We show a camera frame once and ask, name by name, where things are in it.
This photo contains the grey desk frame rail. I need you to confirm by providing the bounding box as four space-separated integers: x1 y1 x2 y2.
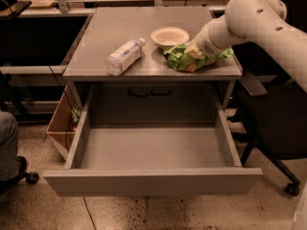
0 65 66 75

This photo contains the open grey top drawer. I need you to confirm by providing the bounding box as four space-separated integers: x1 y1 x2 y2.
44 84 262 196

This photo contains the person's leg in jeans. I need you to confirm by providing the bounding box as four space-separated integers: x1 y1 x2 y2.
0 111 19 182

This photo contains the grey cabinet with counter top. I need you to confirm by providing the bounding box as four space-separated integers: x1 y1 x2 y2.
64 7 242 126

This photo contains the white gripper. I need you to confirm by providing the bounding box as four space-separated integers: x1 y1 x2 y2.
184 16 239 59

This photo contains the black chair caster base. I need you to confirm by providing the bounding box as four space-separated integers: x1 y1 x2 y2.
0 156 39 195

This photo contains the brown cardboard box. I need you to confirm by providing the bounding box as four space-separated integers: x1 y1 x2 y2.
46 85 78 160

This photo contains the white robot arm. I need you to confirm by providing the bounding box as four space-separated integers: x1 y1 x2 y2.
185 0 307 230

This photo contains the green rice chip bag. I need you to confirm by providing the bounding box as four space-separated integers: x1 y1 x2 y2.
162 43 233 72

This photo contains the clear plastic water bottle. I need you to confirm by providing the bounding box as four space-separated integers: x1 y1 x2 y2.
106 38 146 76

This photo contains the black floor cable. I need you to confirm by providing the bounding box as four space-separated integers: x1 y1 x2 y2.
47 65 97 230

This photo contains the white paper bowl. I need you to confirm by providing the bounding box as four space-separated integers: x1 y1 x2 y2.
151 27 189 48

